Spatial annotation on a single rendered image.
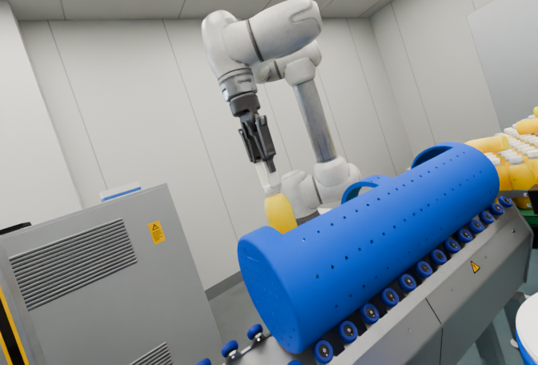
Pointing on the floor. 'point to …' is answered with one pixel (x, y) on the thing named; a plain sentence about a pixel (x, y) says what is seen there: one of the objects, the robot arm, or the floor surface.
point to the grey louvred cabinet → (115, 285)
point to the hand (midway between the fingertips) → (267, 174)
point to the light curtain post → (15, 321)
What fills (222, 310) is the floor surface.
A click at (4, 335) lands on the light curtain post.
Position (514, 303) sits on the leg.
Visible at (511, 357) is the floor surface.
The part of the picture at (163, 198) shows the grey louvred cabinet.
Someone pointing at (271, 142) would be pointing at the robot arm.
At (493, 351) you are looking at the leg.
